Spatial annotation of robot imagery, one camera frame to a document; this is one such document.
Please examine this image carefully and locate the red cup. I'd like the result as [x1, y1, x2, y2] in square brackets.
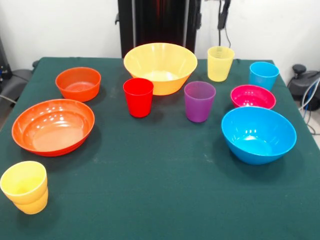
[122, 77, 154, 118]

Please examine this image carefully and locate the orange-yellow cup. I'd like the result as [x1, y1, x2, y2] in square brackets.
[12, 187, 49, 215]

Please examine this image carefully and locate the purple cup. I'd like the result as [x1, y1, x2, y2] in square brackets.
[184, 81, 217, 123]

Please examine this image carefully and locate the dark green table cloth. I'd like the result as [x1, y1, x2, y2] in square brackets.
[0, 56, 320, 240]

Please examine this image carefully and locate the large yellow bowl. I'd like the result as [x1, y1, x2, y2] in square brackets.
[123, 42, 198, 96]

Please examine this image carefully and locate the translucent yellow cup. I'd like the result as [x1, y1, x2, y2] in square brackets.
[207, 46, 235, 82]

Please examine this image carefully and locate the small orange bowl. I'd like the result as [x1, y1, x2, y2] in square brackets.
[55, 66, 102, 103]

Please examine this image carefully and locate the pink bowl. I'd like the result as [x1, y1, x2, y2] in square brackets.
[230, 84, 277, 110]

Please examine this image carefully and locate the large blue bowl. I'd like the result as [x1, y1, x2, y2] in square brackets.
[220, 106, 298, 166]

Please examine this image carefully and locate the large shallow orange bowl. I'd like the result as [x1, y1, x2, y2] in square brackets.
[11, 98, 96, 158]

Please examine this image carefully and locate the blue cup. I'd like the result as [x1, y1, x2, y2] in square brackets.
[249, 61, 280, 91]

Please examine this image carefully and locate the black stand base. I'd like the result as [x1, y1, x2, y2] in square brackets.
[287, 64, 320, 112]

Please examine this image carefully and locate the grey stand base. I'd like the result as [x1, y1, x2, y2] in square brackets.
[0, 68, 33, 103]

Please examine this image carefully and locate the black equipment rack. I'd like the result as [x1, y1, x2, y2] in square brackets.
[0, 34, 12, 87]

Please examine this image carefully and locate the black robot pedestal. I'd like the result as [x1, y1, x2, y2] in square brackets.
[115, 0, 202, 59]

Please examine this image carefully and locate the black hanging cable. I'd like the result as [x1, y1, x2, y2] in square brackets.
[216, 0, 232, 48]

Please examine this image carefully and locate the blue cable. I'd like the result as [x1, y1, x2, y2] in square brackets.
[298, 77, 320, 136]

